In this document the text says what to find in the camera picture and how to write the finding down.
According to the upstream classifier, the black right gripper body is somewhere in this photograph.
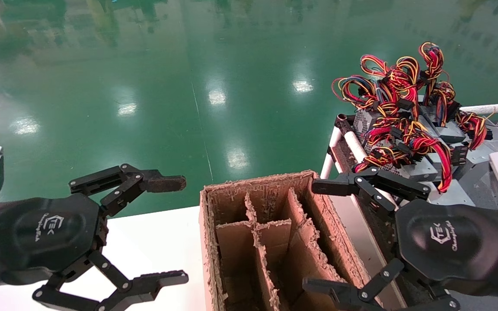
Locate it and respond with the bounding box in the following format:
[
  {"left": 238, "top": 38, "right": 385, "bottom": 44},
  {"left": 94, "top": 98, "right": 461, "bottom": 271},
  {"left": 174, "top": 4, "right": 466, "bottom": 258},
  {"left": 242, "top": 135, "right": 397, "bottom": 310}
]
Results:
[{"left": 394, "top": 199, "right": 498, "bottom": 298}]

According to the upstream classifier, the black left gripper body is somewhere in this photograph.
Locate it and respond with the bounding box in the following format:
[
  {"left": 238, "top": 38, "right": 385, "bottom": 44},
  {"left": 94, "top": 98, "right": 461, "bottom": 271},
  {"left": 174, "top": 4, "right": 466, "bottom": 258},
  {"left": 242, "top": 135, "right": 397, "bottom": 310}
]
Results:
[{"left": 0, "top": 193, "right": 109, "bottom": 272}]

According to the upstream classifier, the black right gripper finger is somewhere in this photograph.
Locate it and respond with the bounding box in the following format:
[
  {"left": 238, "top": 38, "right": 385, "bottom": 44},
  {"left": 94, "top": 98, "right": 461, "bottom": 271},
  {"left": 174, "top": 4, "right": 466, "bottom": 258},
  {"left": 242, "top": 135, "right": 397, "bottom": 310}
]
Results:
[
  {"left": 311, "top": 166, "right": 431, "bottom": 214},
  {"left": 302, "top": 258, "right": 461, "bottom": 311}
]

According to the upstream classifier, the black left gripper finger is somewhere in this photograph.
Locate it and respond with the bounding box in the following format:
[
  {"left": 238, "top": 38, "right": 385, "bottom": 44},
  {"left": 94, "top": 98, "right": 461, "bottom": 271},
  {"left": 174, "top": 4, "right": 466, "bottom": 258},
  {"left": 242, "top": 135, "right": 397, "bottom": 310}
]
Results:
[
  {"left": 32, "top": 251, "right": 189, "bottom": 311},
  {"left": 69, "top": 163, "right": 187, "bottom": 218}
]

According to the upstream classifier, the worn cardboard divider box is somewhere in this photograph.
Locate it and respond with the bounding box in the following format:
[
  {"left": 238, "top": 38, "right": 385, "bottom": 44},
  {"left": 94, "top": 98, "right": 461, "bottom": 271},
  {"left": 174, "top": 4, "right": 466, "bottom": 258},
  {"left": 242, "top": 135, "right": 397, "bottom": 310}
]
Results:
[{"left": 198, "top": 170, "right": 384, "bottom": 311}]

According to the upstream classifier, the dark grey cart mat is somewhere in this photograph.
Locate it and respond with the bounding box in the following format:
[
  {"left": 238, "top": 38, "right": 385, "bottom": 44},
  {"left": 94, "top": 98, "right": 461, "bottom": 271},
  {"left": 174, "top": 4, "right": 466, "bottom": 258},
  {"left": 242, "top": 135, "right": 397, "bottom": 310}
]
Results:
[{"left": 448, "top": 114, "right": 498, "bottom": 311}]

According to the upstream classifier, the white pipe cart frame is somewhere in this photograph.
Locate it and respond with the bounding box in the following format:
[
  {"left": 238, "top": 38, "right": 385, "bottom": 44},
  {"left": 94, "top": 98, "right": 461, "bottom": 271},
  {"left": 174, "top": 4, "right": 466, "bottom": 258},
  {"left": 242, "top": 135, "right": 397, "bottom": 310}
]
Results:
[{"left": 320, "top": 102, "right": 498, "bottom": 260}]

